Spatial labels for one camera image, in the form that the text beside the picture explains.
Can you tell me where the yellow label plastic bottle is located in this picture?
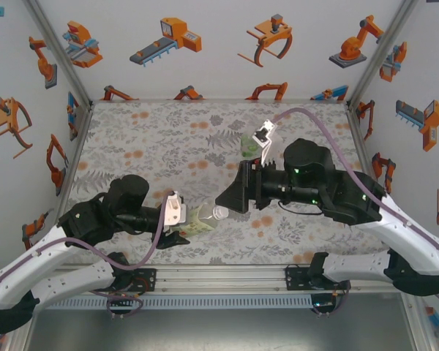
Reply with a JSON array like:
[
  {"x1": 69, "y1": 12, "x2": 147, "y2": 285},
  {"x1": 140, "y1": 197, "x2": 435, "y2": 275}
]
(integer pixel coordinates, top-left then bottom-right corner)
[{"x1": 175, "y1": 203, "x2": 220, "y2": 238}]

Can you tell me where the green label plastic bottle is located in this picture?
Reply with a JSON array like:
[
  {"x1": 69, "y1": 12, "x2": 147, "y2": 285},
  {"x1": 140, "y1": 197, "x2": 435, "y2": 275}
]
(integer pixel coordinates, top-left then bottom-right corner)
[{"x1": 240, "y1": 133, "x2": 265, "y2": 159}]

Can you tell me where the floral printed tablecloth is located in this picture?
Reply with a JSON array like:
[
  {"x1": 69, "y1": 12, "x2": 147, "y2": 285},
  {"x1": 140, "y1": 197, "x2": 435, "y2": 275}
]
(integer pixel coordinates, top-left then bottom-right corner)
[{"x1": 58, "y1": 101, "x2": 392, "y2": 266}]

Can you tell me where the aluminium table side rail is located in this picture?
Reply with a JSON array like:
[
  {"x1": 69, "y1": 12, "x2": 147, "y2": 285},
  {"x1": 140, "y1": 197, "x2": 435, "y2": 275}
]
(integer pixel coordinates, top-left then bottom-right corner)
[
  {"x1": 345, "y1": 102, "x2": 438, "y2": 351},
  {"x1": 5, "y1": 102, "x2": 95, "y2": 351}
]

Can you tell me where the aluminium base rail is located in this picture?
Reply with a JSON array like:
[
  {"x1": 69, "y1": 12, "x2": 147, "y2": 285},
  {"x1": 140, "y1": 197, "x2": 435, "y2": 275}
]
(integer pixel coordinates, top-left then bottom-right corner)
[{"x1": 40, "y1": 263, "x2": 421, "y2": 295}]

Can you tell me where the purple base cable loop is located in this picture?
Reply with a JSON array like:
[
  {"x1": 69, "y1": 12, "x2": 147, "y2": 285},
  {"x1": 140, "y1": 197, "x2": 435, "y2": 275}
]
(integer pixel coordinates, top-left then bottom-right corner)
[
  {"x1": 312, "y1": 283, "x2": 352, "y2": 317},
  {"x1": 89, "y1": 287, "x2": 144, "y2": 320}
]

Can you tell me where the aluminium frame post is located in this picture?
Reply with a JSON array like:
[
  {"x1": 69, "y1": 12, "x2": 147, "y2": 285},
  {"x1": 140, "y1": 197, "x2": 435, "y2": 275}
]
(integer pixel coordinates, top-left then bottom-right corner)
[
  {"x1": 23, "y1": 0, "x2": 96, "y2": 110},
  {"x1": 345, "y1": 0, "x2": 420, "y2": 110}
]

